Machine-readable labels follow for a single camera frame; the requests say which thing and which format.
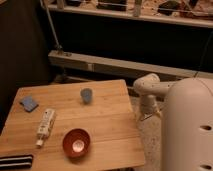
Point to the red bowl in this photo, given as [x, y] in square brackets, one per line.
[76, 143]

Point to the blue plastic cup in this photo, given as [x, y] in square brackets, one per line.
[86, 95]

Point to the white tube bottle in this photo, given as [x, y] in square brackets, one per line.
[45, 126]

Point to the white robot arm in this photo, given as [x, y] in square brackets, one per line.
[186, 120]

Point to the white metal shelf rack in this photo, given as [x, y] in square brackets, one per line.
[130, 44]

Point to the blue sponge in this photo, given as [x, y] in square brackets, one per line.
[28, 103]

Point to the grey metal pole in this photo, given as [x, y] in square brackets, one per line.
[57, 44]

